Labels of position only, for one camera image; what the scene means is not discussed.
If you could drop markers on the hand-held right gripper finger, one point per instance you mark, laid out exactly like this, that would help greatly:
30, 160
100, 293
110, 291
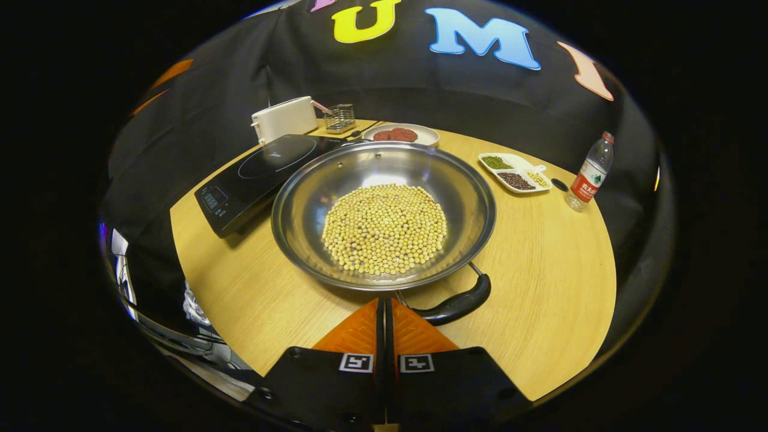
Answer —
389, 336
380, 336

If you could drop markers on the stainless steel pot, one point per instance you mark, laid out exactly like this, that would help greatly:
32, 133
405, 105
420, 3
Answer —
300, 204

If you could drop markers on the black induction cooktop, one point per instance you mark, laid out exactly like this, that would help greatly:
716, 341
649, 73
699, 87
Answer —
258, 174

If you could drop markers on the pile of soybeans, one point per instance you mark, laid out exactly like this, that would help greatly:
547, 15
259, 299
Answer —
384, 228

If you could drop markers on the pile of red beans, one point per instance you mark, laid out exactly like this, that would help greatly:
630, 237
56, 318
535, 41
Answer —
396, 135

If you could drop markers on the white round plate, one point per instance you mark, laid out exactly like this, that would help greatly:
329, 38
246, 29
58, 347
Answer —
427, 137

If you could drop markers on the white divided bean dish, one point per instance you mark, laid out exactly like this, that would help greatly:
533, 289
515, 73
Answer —
516, 174

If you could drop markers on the black bottle cap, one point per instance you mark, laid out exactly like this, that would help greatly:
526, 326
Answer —
559, 185

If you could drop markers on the white toaster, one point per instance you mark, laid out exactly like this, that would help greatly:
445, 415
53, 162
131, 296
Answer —
285, 119

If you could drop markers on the black backdrop cloth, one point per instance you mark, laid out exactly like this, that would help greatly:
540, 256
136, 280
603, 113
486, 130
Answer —
480, 102

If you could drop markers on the clear water bottle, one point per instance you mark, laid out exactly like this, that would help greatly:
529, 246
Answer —
589, 180

